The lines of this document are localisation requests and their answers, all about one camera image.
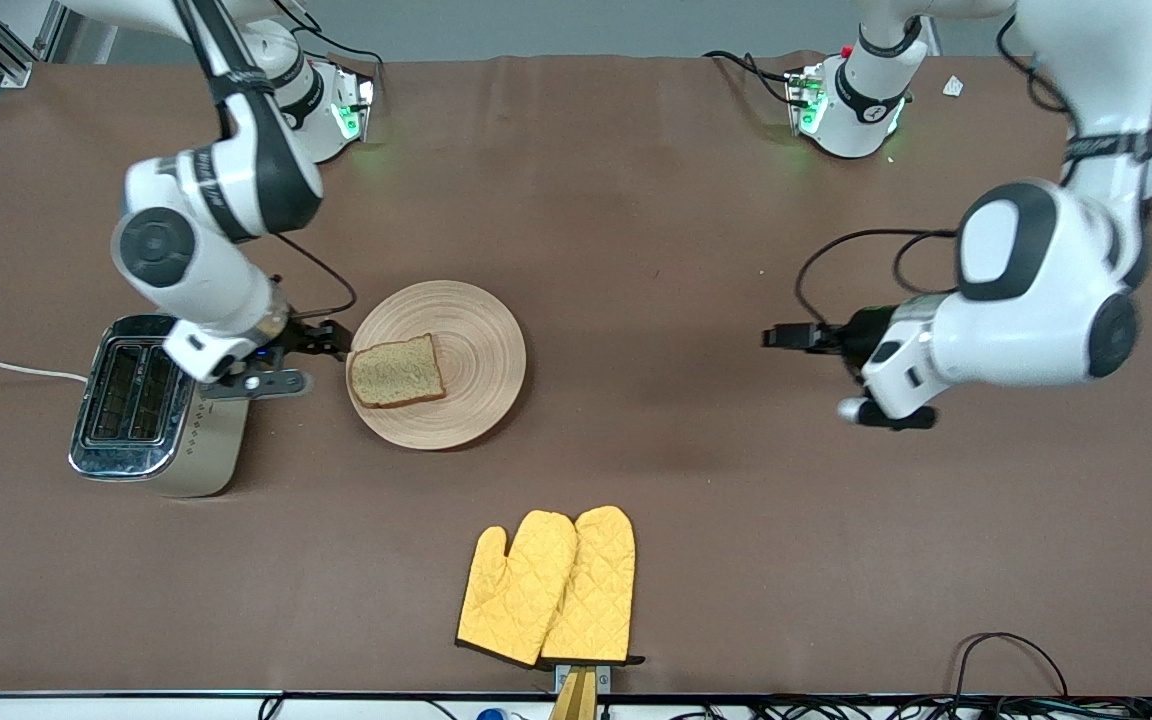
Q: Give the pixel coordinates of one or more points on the beige chrome two-slot toaster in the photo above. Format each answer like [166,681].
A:
[136,400]

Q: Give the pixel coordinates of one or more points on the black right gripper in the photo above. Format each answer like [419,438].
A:
[308,337]

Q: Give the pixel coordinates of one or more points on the round wooden ringed plate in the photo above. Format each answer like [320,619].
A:
[481,360]

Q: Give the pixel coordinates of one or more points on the metal bracket with wooden stick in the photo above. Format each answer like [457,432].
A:
[576,695]

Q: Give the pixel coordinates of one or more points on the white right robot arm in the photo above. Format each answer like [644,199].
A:
[226,180]

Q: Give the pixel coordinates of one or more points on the brown toast slice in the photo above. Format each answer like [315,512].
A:
[396,372]

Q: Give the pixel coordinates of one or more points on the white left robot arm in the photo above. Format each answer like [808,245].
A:
[1036,280]

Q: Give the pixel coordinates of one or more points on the yellow quilted oven mitt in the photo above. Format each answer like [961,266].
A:
[598,590]
[516,590]

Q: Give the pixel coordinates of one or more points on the small white paper scrap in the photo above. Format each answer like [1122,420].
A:
[953,86]

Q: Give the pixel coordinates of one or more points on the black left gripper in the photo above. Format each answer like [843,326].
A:
[862,331]

